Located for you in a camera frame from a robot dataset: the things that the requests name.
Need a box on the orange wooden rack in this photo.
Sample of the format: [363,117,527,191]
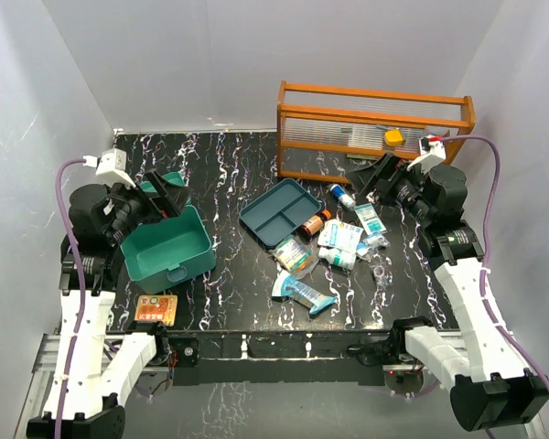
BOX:
[276,81,476,184]

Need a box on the long blue white packet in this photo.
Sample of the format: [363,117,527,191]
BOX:
[271,271,337,316]

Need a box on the clear tape roll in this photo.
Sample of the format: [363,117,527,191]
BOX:
[371,265,390,285]

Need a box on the brown medicine bottle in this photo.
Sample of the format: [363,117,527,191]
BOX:
[299,209,332,240]

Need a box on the clear plastic wrapped vial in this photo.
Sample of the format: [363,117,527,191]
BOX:
[356,231,391,262]

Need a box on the blue divided tray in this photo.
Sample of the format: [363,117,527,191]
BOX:
[239,178,323,250]

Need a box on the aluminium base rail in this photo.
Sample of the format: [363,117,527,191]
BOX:
[13,329,548,439]

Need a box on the blue white spray bottle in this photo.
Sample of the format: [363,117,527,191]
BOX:
[329,184,356,211]

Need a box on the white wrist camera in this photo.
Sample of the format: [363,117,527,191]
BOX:
[82,148,135,188]
[406,134,447,174]

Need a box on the yellow small box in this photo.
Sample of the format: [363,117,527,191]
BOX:
[383,130,404,147]

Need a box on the white green bottle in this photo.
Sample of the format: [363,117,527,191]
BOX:
[318,247,357,271]

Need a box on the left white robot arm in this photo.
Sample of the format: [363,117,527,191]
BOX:
[26,171,189,438]

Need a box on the small green white sachet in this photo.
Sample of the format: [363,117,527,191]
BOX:
[354,203,386,235]

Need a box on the orange card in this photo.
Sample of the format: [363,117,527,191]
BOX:
[135,294,178,327]

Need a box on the white blue gauze packet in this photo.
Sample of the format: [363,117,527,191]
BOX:
[318,219,363,253]

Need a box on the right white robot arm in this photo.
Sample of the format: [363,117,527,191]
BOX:
[347,154,549,432]

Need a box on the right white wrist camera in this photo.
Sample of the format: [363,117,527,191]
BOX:
[406,134,447,174]

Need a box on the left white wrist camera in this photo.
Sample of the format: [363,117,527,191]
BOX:
[82,148,135,188]

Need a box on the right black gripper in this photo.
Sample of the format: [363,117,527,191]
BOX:
[346,153,434,225]

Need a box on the teal medicine kit box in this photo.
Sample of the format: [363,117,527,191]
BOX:
[120,170,218,295]

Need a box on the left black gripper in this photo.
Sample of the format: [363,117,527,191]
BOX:
[105,169,191,244]

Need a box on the cotton swab pack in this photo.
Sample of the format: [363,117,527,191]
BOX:
[271,236,319,279]

